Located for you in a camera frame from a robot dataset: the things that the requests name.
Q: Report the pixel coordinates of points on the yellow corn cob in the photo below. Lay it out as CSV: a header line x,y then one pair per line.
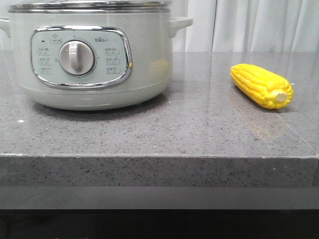
x,y
267,89

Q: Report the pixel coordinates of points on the glass pot lid steel rim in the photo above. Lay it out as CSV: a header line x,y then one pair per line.
x,y
61,6

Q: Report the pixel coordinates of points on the pale green electric cooking pot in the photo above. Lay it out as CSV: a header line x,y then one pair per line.
x,y
133,56

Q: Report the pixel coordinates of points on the grey pot control dial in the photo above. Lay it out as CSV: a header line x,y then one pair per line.
x,y
76,57

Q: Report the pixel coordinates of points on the white curtain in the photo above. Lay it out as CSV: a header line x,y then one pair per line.
x,y
247,25

